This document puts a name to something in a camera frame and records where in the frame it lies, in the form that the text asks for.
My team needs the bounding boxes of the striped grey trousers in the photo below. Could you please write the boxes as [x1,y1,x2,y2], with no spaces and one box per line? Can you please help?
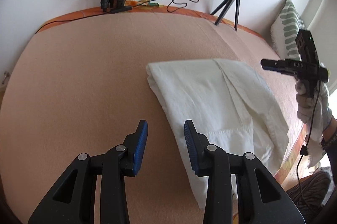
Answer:
[286,171,331,223]

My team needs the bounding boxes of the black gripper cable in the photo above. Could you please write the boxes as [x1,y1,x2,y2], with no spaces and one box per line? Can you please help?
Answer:
[296,79,325,214]

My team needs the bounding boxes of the green striped pillow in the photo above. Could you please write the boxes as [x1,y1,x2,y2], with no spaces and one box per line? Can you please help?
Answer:
[270,0,306,60]

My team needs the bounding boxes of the right forearm black sleeve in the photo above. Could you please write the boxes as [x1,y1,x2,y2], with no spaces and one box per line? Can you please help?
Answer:
[321,110,337,184]

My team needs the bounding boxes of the white shirt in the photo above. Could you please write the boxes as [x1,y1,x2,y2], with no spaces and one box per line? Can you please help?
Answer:
[146,59,289,209]

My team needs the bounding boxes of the grey gloved right hand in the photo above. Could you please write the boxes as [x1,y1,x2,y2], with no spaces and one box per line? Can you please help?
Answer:
[295,78,333,168]

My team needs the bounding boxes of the black ring light tripod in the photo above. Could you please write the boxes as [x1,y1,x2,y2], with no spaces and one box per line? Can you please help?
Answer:
[211,0,241,31]

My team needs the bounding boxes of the metal door stopper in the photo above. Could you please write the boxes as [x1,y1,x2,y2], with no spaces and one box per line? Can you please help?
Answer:
[1,71,10,85]

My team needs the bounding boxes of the orange patterned mattress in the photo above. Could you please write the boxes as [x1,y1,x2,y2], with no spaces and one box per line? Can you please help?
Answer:
[36,5,304,184]

